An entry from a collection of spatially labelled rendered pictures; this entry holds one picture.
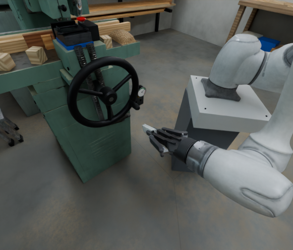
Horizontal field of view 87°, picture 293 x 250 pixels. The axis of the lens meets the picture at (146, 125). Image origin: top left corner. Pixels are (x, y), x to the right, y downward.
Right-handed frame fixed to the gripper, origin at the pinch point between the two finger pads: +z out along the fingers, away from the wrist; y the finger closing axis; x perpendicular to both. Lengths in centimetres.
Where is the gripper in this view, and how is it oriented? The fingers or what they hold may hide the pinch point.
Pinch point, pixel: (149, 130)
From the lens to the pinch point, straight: 59.2
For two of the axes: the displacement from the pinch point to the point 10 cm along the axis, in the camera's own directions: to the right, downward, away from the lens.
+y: -7.7, 4.4, -4.7
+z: -6.2, -3.1, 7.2
